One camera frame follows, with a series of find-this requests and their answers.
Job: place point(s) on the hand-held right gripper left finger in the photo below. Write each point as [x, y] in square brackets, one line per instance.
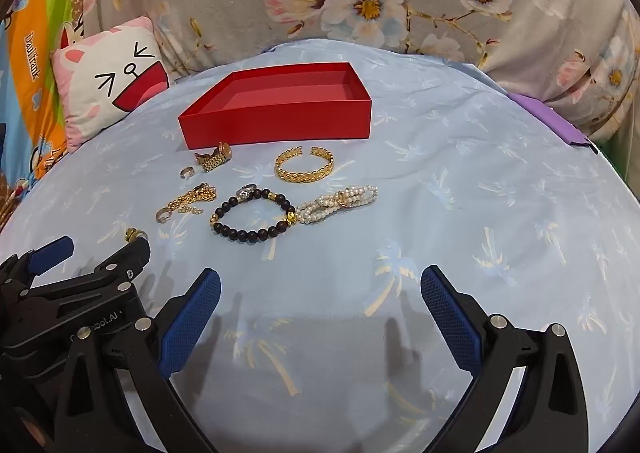
[192, 323]

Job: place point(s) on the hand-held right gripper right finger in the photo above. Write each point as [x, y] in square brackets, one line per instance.
[450, 318]

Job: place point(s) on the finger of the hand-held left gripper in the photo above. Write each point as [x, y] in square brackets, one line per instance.
[130, 258]
[52, 249]

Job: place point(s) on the gold wrist watch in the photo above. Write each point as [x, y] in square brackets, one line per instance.
[220, 155]

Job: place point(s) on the red cardboard box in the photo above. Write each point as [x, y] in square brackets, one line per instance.
[275, 125]

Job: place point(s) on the gold hoop earring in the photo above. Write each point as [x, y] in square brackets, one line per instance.
[132, 234]

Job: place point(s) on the blue palm-print bedsheet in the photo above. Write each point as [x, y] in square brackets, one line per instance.
[450, 183]

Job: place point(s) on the cat face pillow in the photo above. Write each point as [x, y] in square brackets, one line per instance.
[100, 83]

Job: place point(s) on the colourful cartoon blanket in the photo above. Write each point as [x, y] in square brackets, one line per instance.
[40, 33]

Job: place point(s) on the purple sheet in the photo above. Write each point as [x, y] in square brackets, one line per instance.
[550, 118]

